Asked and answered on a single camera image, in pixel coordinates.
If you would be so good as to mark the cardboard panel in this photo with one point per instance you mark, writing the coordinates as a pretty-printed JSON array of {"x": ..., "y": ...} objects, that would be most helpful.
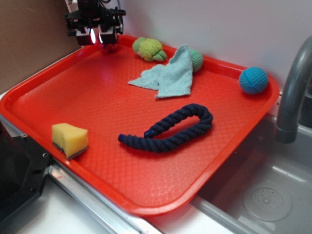
[{"x": 33, "y": 35}]

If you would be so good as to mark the metal rail strip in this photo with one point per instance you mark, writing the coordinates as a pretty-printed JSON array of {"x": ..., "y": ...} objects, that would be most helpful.
[{"x": 69, "y": 206}]

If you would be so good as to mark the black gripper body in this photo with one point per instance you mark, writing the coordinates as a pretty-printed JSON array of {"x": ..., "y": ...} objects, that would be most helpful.
[{"x": 93, "y": 14}]

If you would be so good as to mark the light blue towel cloth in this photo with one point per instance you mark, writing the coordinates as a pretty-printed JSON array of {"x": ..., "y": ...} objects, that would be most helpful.
[{"x": 171, "y": 80}]

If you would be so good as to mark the yellow sponge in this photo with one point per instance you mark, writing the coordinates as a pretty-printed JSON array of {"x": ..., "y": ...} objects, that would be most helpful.
[{"x": 69, "y": 139}]

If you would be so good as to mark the green plush toy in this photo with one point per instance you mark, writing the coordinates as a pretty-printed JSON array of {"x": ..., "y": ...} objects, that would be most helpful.
[{"x": 149, "y": 49}]

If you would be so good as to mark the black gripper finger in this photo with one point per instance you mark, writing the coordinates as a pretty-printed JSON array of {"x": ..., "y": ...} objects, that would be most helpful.
[
  {"x": 108, "y": 36},
  {"x": 84, "y": 38}
]

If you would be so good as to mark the grey faucet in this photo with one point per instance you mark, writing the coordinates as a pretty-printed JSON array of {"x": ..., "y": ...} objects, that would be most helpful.
[{"x": 296, "y": 102}]

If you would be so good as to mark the green textured ball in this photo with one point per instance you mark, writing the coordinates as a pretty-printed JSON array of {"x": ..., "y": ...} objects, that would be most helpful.
[{"x": 197, "y": 60}]

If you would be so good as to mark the blue textured ball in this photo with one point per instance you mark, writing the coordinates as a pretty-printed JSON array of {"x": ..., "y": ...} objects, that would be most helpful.
[{"x": 253, "y": 80}]

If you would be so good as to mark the red paper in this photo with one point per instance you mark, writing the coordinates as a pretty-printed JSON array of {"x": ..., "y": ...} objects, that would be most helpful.
[{"x": 107, "y": 47}]

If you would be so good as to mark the grey sink basin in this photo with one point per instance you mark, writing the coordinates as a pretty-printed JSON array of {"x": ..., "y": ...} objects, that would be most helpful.
[{"x": 264, "y": 187}]

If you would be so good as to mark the red plastic tray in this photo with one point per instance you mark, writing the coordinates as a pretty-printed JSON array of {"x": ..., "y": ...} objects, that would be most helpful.
[{"x": 89, "y": 89}]

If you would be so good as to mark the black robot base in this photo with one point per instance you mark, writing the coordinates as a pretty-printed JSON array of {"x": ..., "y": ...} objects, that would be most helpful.
[{"x": 23, "y": 169}]

